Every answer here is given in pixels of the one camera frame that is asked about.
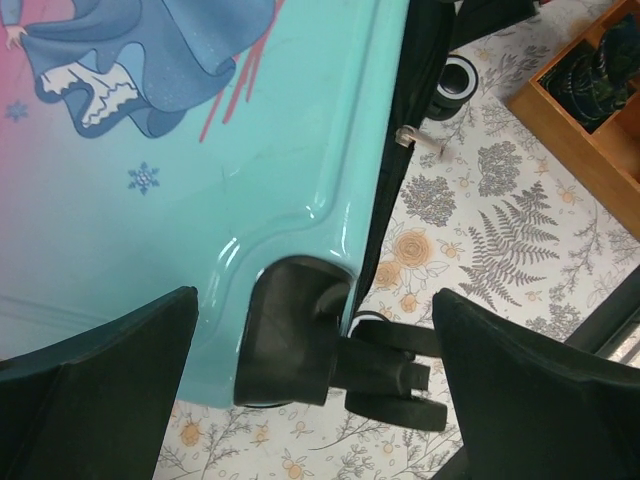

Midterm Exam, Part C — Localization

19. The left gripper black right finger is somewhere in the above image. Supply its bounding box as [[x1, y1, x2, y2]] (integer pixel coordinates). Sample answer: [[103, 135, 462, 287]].
[[432, 289, 639, 479]]

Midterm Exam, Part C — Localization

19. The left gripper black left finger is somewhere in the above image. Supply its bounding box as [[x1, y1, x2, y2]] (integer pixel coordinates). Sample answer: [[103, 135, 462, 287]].
[[1, 287, 198, 479]]

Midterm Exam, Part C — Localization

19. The pink teal suitcase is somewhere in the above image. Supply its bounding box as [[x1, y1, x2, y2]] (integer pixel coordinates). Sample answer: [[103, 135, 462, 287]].
[[1, 1, 537, 431]]

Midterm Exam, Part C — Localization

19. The floral patterned table mat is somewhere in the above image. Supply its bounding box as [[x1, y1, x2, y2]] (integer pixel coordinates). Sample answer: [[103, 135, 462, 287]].
[[155, 1, 639, 479]]

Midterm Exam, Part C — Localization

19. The wooden compartment tray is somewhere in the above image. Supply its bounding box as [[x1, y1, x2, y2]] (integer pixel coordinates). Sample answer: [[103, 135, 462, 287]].
[[507, 1, 639, 232]]

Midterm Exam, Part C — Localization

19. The rolled black belt top-left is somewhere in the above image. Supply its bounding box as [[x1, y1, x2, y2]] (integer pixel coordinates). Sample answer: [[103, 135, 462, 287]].
[[539, 11, 639, 133]]

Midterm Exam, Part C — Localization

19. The aluminium rail frame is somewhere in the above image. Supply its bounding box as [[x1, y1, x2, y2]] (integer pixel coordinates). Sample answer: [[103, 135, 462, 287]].
[[565, 268, 639, 368]]

